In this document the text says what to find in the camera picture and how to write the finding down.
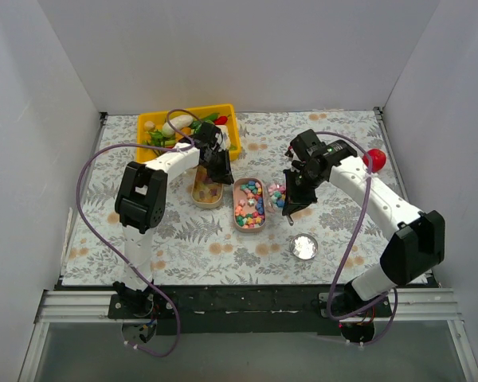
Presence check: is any green scallion toy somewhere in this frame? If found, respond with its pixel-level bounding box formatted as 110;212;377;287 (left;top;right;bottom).
143;130;177;148

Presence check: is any green chili pepper toy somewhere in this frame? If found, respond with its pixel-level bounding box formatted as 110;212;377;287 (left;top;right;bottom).
190;113;220;130

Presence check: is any beige oval candy box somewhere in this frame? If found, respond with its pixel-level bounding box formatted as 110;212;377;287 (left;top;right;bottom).
191;166;224;209

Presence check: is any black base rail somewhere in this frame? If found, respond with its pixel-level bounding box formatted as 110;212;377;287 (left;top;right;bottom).
53;283;439;335

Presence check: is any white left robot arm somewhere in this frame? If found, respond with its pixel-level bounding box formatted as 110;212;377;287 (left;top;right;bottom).
115;123;233;318

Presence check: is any silver jar lid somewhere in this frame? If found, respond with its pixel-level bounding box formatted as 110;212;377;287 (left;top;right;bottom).
289;234;318;260

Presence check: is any yellow plastic bin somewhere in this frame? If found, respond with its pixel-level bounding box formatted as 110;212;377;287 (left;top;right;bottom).
136;103;242;162

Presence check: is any pink oval candy box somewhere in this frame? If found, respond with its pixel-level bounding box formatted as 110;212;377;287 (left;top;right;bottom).
233;177;267;233

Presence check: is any floral table mat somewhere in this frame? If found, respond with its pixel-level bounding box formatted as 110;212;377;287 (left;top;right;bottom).
61;110;431;287

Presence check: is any white cauliflower toy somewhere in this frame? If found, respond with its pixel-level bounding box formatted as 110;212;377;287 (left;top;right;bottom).
217;125;231;150

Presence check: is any red chili pepper toy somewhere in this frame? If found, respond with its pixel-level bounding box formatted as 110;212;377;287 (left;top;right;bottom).
214;115;229;126

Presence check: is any red tomato toy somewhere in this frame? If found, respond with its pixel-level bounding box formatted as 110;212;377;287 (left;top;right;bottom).
362;148;387;173

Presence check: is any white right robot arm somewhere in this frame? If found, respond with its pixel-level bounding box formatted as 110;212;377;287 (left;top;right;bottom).
282;129;445;318

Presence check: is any white radish toy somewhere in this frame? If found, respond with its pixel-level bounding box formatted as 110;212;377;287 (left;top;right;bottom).
161;115;194;137

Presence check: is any clear glass jar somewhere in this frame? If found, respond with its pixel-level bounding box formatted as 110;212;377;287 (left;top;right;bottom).
268;181;286;212

